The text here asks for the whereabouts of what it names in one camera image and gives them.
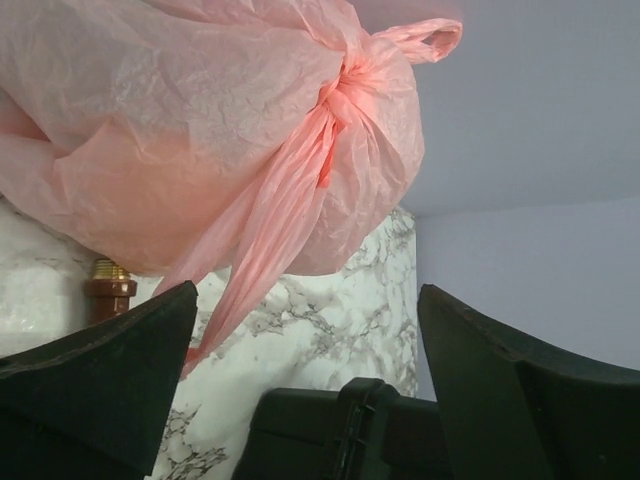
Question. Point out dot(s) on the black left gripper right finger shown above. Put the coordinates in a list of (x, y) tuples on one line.
[(515, 407)]

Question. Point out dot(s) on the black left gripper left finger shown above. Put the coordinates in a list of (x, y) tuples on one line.
[(94, 404)]

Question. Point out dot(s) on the pink plastic bag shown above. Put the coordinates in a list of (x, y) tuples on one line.
[(181, 137)]

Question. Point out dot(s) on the black plastic toolbox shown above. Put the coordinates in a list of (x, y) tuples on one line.
[(365, 431)]

